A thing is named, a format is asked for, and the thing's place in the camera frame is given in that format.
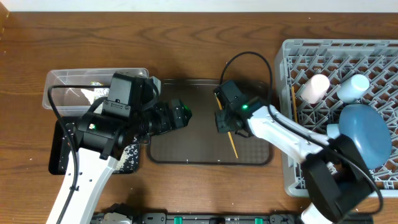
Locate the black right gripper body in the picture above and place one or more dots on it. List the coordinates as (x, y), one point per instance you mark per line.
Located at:
(224, 122)

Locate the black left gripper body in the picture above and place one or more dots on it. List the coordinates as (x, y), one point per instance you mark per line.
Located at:
(158, 119)

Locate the wooden chopstick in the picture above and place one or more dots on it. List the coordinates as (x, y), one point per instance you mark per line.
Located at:
(294, 105)
(229, 133)

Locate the foil snack wrapper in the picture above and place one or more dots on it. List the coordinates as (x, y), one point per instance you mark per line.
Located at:
(97, 93)

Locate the white paper napkin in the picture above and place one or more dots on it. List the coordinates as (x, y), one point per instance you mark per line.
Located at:
(87, 95)

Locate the pink cup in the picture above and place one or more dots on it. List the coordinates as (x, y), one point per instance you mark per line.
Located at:
(315, 88)

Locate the light blue bowl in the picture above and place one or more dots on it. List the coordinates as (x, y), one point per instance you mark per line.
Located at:
(332, 130)

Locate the light blue cup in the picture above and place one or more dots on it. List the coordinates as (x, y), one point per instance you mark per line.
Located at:
(353, 88)

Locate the dark blue plate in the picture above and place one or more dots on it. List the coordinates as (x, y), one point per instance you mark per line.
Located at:
(368, 130)

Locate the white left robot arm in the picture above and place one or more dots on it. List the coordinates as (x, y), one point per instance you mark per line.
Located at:
(129, 113)

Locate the grey dishwasher rack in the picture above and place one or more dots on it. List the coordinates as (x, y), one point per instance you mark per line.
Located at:
(299, 59)

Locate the brown serving tray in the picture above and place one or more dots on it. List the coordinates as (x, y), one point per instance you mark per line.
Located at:
(200, 143)

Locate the white rice pile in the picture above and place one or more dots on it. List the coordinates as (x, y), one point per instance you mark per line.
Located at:
(128, 163)

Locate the clear plastic bin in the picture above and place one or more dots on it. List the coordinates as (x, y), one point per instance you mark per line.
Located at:
(71, 101)

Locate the black tray bin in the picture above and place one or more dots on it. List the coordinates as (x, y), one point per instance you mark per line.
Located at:
(56, 149)

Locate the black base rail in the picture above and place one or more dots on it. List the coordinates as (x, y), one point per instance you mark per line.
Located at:
(122, 213)

